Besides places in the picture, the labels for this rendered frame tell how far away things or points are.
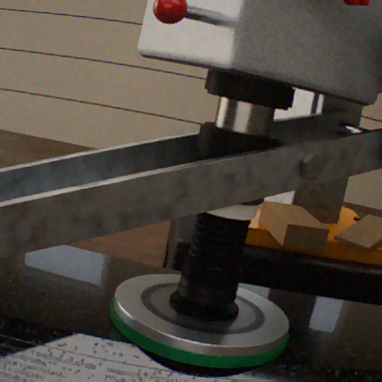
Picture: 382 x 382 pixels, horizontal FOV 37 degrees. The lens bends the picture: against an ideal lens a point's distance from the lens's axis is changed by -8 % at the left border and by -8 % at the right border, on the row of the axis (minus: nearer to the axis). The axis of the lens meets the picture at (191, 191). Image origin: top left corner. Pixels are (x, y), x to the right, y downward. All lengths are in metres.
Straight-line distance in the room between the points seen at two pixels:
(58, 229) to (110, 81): 6.32
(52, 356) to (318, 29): 0.44
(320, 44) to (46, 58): 6.56
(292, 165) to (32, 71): 6.56
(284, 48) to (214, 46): 0.06
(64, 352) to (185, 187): 0.23
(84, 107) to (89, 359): 6.34
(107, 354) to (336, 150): 0.34
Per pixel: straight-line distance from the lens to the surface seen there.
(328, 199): 1.57
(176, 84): 6.72
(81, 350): 0.66
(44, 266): 0.84
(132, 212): 0.57
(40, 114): 7.11
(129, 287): 0.74
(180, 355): 0.64
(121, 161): 0.68
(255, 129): 0.65
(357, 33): 0.63
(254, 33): 0.54
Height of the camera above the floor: 1.10
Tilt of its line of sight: 11 degrees down
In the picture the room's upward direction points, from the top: 11 degrees clockwise
